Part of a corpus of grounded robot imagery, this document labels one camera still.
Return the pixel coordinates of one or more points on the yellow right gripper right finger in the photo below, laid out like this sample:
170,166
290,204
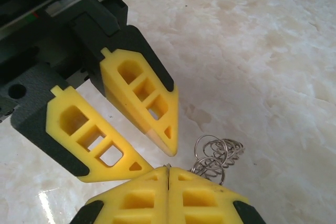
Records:
210,203

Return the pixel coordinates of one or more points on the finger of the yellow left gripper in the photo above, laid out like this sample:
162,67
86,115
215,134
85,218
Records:
155,119
63,140

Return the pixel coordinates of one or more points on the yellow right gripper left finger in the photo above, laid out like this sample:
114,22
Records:
131,203

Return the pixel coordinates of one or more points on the silver keyring disc with rings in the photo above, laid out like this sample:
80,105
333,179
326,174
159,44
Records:
218,155

